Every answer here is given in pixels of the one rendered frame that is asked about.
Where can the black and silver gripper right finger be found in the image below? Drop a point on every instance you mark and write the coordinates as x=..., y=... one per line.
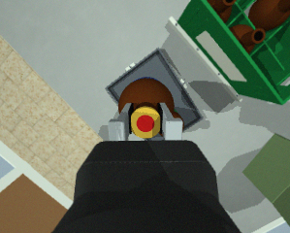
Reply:
x=170, y=127

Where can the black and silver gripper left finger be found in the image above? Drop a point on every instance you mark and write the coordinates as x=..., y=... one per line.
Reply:
x=120, y=128

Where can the grey rectangular tray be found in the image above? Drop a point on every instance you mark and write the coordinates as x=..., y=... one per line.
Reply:
x=156, y=66

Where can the green bottle crate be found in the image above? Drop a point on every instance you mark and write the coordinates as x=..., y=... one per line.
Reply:
x=214, y=38

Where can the grey flat bar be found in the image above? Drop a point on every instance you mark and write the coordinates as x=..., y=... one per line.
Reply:
x=189, y=42

